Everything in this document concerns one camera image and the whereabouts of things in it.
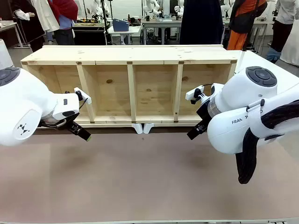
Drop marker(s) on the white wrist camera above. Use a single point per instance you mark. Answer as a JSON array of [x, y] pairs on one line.
[[194, 92], [82, 93]]

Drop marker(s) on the white table with blue box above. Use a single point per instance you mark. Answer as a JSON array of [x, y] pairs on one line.
[[130, 30]]

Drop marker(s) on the person in navy clothes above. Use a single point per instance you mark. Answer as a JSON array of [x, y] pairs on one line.
[[201, 21]]

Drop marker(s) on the light wooden shelf unit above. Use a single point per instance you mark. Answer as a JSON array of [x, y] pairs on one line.
[[130, 56]]

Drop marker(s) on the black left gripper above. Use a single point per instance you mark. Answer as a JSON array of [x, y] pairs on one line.
[[67, 123]]

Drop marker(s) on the white shelf foot bracket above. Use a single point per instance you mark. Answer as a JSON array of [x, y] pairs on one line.
[[148, 128], [137, 128]]

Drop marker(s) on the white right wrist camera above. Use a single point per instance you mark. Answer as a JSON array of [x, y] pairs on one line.
[[194, 92]]

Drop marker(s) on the person in dark coat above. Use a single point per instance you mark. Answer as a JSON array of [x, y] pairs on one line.
[[30, 25]]

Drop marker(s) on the grey background workbench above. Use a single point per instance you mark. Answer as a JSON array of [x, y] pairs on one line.
[[161, 22]]

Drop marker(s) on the black cabinet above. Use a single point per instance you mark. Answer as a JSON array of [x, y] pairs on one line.
[[88, 35]]

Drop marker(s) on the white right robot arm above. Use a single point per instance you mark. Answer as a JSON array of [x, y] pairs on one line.
[[243, 98]]

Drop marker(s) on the person in orange trousers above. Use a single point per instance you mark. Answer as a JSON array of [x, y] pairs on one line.
[[243, 18]]

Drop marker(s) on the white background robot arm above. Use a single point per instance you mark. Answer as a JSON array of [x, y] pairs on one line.
[[151, 7], [98, 9]]

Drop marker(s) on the blue plastic box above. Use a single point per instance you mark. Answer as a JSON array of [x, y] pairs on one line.
[[121, 25]]

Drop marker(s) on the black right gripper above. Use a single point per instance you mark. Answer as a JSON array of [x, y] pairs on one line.
[[203, 114]]

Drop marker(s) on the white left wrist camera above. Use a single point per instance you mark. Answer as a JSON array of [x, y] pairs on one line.
[[82, 93]]

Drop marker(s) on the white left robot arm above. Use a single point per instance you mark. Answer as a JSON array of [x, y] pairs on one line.
[[25, 105]]

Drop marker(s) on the black tripod pole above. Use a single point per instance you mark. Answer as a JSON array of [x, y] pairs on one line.
[[106, 21]]

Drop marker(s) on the person in red top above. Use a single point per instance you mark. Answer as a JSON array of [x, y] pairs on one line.
[[65, 14]]

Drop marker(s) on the white lab coat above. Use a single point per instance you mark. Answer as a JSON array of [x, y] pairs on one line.
[[46, 14]]

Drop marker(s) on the person in white top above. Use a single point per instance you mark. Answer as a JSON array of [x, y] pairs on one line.
[[283, 25]]

